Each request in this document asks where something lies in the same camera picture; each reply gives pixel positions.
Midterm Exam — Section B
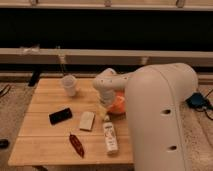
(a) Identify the red chili pepper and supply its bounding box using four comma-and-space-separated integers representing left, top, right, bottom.
69, 134, 85, 158

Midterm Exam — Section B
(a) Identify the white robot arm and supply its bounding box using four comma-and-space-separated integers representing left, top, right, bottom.
93, 63, 198, 171

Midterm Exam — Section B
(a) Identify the black cable on floor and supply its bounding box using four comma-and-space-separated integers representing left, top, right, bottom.
0, 83, 12, 98

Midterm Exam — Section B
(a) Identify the orange ceramic bowl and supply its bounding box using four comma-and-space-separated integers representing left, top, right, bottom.
107, 92, 125, 115

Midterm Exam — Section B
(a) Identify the white plastic bottle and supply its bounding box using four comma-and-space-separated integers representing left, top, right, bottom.
103, 116, 119, 155

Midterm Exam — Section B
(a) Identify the wooden table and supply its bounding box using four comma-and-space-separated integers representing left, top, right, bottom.
8, 78, 132, 166

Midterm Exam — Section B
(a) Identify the beige rectangular block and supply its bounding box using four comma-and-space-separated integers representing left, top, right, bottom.
79, 111, 95, 131

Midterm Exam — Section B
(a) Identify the black object on floor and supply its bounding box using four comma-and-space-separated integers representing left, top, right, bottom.
0, 139, 10, 149

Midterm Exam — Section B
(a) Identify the black rectangular box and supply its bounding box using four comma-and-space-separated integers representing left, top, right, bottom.
49, 108, 72, 125

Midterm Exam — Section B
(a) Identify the translucent plastic cup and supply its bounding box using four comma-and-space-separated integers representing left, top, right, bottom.
61, 75, 77, 97

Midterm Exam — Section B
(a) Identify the grey horizontal rail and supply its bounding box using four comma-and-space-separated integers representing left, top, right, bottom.
0, 48, 213, 67

